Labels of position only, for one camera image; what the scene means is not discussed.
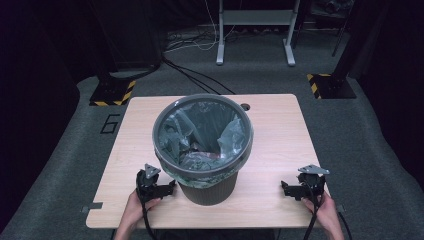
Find dark ribbed trash bin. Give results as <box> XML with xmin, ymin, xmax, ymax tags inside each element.
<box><xmin>151</xmin><ymin>93</ymin><xmax>255</xmax><ymax>207</ymax></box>

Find black striped stand base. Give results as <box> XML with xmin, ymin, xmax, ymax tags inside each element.
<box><xmin>88</xmin><ymin>74</ymin><xmax>137</xmax><ymax>107</ymax></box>
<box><xmin>306</xmin><ymin>72</ymin><xmax>357</xmax><ymax>101</ymax></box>

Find person's right hand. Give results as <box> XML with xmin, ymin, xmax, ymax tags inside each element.
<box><xmin>301</xmin><ymin>191</ymin><xmax>338</xmax><ymax>232</ymax></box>

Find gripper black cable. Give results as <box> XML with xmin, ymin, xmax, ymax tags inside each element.
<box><xmin>139</xmin><ymin>188</ymin><xmax>158</xmax><ymax>240</ymax></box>
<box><xmin>302</xmin><ymin>181</ymin><xmax>324</xmax><ymax>240</ymax></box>

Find person's left hand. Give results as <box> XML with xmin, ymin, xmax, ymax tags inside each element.
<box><xmin>123</xmin><ymin>189</ymin><xmax>162</xmax><ymax>232</ymax></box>

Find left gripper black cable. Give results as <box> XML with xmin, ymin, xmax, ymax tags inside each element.
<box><xmin>139</xmin><ymin>188</ymin><xmax>158</xmax><ymax>240</ymax></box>

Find grey tape strip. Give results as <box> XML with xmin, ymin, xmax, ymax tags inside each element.
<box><xmin>81</xmin><ymin>201</ymin><xmax>104</xmax><ymax>215</ymax></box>

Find black floor cables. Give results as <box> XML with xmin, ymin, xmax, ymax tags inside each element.
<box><xmin>161</xmin><ymin>54</ymin><xmax>238</xmax><ymax>96</ymax></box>

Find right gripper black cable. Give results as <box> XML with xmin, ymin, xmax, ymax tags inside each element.
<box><xmin>302</xmin><ymin>181</ymin><xmax>324</xmax><ymax>240</ymax></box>

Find translucent green patterned garbage bag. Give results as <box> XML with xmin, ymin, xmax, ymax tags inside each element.
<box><xmin>155</xmin><ymin>99</ymin><xmax>250</xmax><ymax>190</ymax></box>

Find white floor cables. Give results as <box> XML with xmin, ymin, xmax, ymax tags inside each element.
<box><xmin>163</xmin><ymin>0</ymin><xmax>236</xmax><ymax>54</ymax></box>

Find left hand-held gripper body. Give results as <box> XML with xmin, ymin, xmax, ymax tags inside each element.
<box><xmin>135</xmin><ymin>163</ymin><xmax>168</xmax><ymax>203</ymax></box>

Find grey bin rim ring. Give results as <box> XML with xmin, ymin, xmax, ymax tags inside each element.
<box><xmin>151</xmin><ymin>93</ymin><xmax>255</xmax><ymax>178</ymax></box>

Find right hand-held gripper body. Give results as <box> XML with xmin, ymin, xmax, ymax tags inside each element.
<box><xmin>292</xmin><ymin>164</ymin><xmax>331</xmax><ymax>202</ymax></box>

